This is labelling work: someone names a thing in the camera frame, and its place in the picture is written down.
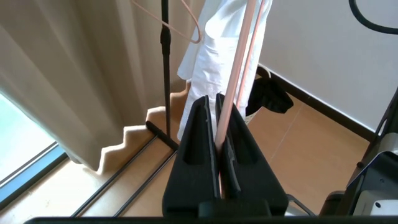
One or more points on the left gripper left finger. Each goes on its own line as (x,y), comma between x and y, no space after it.
(189,180)

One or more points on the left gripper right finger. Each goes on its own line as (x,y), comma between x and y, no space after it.
(255,183)

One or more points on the white printed t-shirt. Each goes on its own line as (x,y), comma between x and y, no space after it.
(211,62)

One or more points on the pink clothes hanger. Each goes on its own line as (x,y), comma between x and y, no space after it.
(237,62)
(200,34)

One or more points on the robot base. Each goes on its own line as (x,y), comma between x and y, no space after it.
(376,186)

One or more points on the white laundry basket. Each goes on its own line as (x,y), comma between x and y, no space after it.
(251,117)

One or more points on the black clothes rack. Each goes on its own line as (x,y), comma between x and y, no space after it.
(166,77)

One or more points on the black garment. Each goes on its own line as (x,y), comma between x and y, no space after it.
(267,96)

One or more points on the beige curtain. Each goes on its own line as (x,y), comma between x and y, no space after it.
(77,77)

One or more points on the window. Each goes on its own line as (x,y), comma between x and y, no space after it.
(18,140)

